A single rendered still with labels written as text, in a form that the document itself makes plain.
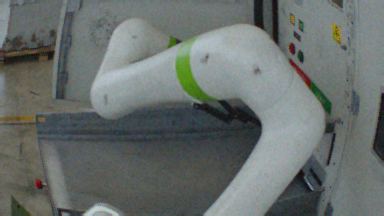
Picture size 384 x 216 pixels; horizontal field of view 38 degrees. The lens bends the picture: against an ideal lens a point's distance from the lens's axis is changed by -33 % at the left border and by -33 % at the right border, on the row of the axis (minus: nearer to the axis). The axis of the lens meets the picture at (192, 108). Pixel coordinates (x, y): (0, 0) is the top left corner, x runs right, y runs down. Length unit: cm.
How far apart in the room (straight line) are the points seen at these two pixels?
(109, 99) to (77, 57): 68
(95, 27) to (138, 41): 57
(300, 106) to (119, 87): 40
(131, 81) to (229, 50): 30
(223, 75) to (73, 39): 102
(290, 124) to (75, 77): 108
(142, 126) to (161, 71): 70
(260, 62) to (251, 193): 21
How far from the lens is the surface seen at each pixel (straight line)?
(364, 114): 139
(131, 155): 193
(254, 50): 118
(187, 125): 207
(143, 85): 140
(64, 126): 199
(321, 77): 176
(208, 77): 124
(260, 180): 122
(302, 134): 125
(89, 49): 216
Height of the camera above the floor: 170
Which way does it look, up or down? 23 degrees down
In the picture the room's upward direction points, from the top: 5 degrees clockwise
